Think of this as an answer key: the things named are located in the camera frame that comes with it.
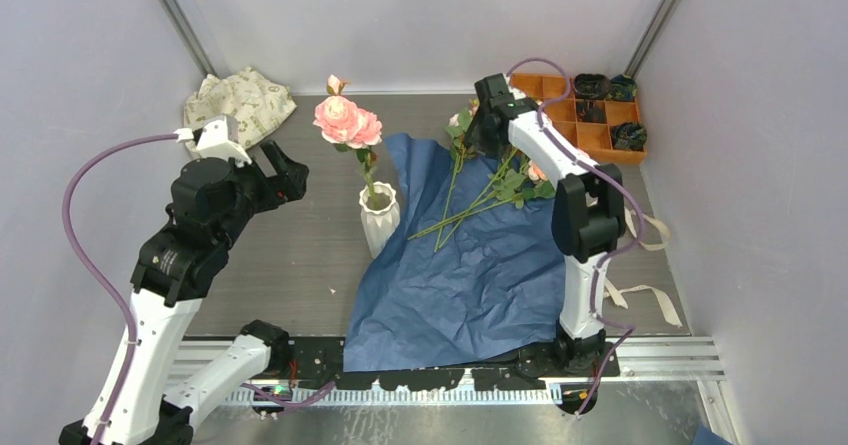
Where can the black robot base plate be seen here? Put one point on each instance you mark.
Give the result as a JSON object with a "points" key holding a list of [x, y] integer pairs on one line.
{"points": [[312, 362]]}

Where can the dark rolled fabric item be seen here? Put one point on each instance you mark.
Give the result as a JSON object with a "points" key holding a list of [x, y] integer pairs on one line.
{"points": [[622, 88], [591, 86], [629, 136], [591, 111]]}

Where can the beige printed ribbon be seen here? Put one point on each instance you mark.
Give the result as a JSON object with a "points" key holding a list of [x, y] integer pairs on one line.
{"points": [[641, 278]]}

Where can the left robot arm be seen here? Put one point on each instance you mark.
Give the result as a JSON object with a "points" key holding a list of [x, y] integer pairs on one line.
{"points": [[212, 201]]}

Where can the pink flower stem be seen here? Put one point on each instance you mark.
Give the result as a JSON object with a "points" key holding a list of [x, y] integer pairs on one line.
{"points": [[349, 127], [536, 180], [457, 128]]}

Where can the blue wrapping paper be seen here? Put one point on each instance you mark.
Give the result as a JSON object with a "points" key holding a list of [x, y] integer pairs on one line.
{"points": [[497, 284]]}

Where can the metal corner rail right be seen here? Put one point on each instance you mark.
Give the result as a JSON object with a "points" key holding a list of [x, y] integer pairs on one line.
{"points": [[651, 34]]}

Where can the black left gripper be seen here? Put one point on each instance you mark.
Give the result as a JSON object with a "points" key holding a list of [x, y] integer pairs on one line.
{"points": [[288, 183]]}

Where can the wooden compartment tray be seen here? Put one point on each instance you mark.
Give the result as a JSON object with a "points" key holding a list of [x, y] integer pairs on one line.
{"points": [[592, 138]]}

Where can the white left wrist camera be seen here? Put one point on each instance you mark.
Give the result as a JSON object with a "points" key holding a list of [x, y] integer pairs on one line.
{"points": [[218, 138]]}

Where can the metal corner rail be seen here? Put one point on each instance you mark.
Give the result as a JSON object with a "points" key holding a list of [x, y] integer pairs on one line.
{"points": [[180, 22], [651, 34]]}

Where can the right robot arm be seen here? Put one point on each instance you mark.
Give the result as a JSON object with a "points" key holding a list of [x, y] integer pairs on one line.
{"points": [[587, 218]]}

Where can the white ribbed vase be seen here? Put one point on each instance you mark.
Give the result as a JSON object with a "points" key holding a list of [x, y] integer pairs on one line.
{"points": [[379, 217]]}

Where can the patterned cream cloth bag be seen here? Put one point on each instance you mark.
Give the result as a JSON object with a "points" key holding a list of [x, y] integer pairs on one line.
{"points": [[258, 105]]}

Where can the metal corner rail left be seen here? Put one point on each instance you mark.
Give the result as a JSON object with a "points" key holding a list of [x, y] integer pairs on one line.
{"points": [[180, 22]]}

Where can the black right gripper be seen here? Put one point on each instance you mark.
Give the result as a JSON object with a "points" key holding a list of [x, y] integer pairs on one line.
{"points": [[474, 137]]}

